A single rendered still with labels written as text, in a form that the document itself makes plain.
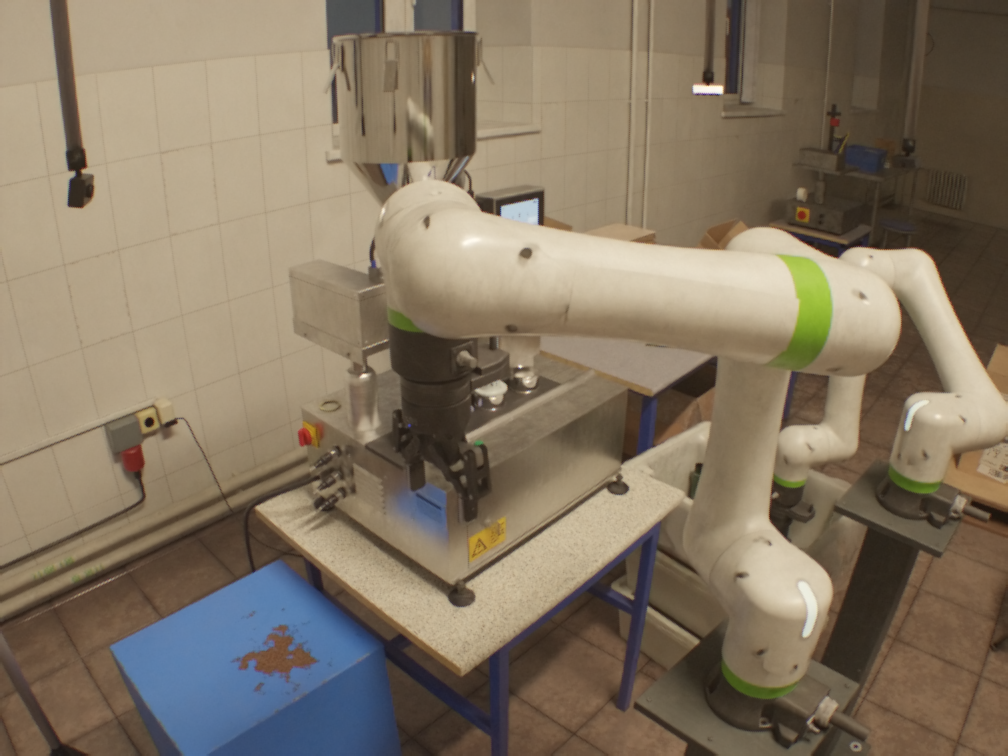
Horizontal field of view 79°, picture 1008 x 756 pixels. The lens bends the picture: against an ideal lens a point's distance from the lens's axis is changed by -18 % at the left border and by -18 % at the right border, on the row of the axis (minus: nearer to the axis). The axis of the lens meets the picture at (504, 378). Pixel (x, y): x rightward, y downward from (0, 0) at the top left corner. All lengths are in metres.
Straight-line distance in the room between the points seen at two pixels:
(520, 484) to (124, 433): 1.65
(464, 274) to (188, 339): 2.31
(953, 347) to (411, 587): 1.29
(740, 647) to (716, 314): 0.51
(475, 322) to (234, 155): 2.25
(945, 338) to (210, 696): 1.77
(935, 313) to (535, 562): 1.07
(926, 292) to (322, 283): 1.34
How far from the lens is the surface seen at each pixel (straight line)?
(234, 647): 1.70
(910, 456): 1.57
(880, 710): 2.49
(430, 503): 1.39
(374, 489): 1.53
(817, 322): 0.71
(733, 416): 0.97
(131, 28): 2.63
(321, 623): 1.70
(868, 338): 0.76
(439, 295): 0.56
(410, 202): 0.67
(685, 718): 1.10
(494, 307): 0.57
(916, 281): 1.80
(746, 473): 1.00
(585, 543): 1.66
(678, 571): 2.08
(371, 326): 1.43
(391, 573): 1.58
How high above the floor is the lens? 1.77
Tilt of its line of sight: 25 degrees down
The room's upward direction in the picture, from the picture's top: straight up
